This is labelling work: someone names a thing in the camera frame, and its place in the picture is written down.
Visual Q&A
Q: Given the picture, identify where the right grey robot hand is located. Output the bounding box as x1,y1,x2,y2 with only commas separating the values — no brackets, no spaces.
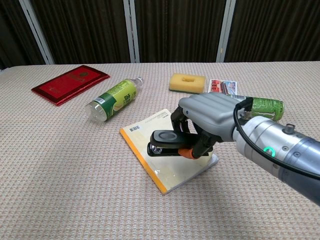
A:
170,92,254,160

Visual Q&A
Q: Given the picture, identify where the black stapler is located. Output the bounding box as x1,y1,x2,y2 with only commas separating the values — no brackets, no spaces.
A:
146,129,201,158

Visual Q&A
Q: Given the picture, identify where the photo postcard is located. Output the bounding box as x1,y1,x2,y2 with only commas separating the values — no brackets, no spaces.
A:
208,79,238,96

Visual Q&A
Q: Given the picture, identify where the yellow sponge with green base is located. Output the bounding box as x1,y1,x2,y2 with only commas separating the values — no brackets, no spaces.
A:
168,73,206,95

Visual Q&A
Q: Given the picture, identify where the green drink can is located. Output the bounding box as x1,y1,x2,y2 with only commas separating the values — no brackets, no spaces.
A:
228,93,286,122

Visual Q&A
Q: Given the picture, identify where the yellow notebook with orange spine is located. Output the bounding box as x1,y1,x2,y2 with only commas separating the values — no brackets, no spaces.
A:
119,108,220,196

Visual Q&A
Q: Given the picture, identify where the clear bottle with green label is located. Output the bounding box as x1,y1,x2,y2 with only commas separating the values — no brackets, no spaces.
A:
85,77,145,123

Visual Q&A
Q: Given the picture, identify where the red booklet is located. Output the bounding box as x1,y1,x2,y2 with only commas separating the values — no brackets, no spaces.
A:
31,64,111,107

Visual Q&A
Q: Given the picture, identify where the woven beige tablecloth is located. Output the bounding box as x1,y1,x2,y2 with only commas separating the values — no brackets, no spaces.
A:
0,60,320,240

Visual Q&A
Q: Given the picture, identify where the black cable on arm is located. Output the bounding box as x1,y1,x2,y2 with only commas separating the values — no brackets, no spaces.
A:
233,96,320,180

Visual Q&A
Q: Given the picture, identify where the grey metal partition post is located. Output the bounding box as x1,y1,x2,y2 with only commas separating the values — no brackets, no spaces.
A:
19,0,55,65
123,0,140,64
215,0,237,63

